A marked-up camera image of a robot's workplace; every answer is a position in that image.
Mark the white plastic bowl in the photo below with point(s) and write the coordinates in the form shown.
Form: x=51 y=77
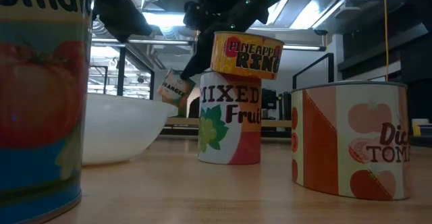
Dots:
x=121 y=129

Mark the ceiling light strip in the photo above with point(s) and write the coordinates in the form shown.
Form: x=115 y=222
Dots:
x=158 y=42

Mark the large blue tomato can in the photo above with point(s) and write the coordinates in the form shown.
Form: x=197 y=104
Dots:
x=40 y=99

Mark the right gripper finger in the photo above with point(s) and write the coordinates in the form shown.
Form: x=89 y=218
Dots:
x=200 y=53

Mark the small oranges tin can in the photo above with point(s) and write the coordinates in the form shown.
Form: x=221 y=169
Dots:
x=173 y=89

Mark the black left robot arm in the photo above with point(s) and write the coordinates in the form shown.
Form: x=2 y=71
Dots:
x=118 y=11

